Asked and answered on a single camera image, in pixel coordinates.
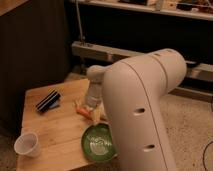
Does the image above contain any vertical metal pole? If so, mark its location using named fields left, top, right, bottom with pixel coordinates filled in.
left=75, top=0, right=86, bottom=46

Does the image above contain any green bowl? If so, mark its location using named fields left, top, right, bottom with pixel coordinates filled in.
left=81, top=123, right=116, bottom=162

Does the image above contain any black rectangular case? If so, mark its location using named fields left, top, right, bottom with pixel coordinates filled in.
left=36, top=90, right=61, bottom=113

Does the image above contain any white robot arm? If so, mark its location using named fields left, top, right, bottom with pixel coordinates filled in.
left=85, top=48, right=187, bottom=171

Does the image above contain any white paper cup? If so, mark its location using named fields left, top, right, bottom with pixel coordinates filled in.
left=14, top=132, right=41, bottom=157

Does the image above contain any white rectangular packet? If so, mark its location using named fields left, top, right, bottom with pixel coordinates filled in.
left=100, top=106, right=107, bottom=121

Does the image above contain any black cable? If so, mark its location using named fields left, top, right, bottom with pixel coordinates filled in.
left=201, top=96, right=213, bottom=171

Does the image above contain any small wooden table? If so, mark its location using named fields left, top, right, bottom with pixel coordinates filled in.
left=15, top=78, right=121, bottom=171

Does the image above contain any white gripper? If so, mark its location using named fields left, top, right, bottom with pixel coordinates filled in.
left=85, top=82, right=102, bottom=124

